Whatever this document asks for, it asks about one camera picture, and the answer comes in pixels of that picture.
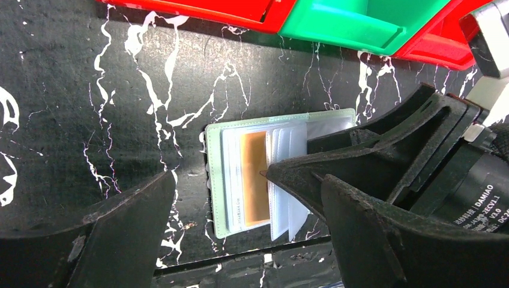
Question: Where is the red bin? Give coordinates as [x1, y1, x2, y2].
[393, 0, 490, 70]
[105, 0, 296, 34]

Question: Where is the green bin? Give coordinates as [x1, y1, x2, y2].
[279, 0, 448, 56]

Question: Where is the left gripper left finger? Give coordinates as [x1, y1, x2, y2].
[1, 172, 175, 287]

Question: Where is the green card holder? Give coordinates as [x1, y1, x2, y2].
[205, 109, 355, 240]

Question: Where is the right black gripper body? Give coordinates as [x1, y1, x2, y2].
[398, 123, 508, 234]

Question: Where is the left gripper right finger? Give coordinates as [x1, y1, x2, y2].
[321, 175, 508, 287]

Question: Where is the orange credit card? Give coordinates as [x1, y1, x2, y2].
[240, 131, 270, 227]

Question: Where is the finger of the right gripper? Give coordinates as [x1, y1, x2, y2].
[307, 83, 436, 154]
[265, 92, 481, 217]

